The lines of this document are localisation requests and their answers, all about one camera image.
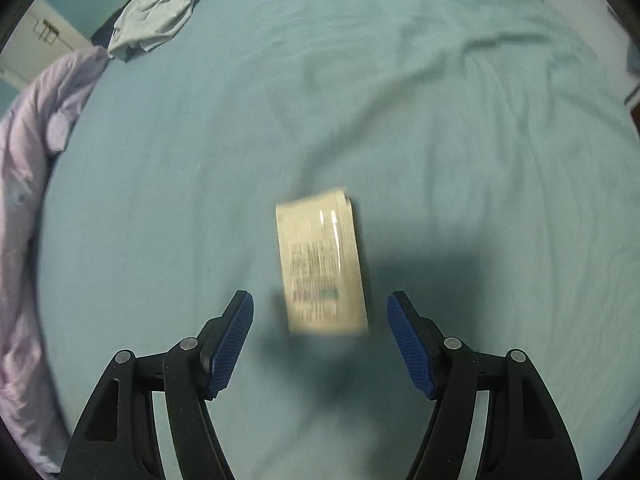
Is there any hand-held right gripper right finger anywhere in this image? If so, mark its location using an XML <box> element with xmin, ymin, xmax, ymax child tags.
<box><xmin>386</xmin><ymin>290</ymin><xmax>583</xmax><ymax>480</ymax></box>

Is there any grey crumpled cloth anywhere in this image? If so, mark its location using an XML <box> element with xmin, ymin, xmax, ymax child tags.
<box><xmin>107</xmin><ymin>0</ymin><xmax>241</xmax><ymax>63</ymax></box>

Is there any beige sachet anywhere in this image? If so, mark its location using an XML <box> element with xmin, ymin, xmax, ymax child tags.
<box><xmin>275</xmin><ymin>187</ymin><xmax>371</xmax><ymax>337</ymax></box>

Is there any pink blanket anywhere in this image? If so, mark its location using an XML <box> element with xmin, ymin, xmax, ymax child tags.
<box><xmin>0</xmin><ymin>47</ymin><xmax>110</xmax><ymax>476</ymax></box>

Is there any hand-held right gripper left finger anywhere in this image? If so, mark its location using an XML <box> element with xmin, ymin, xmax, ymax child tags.
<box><xmin>61</xmin><ymin>289</ymin><xmax>255</xmax><ymax>480</ymax></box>

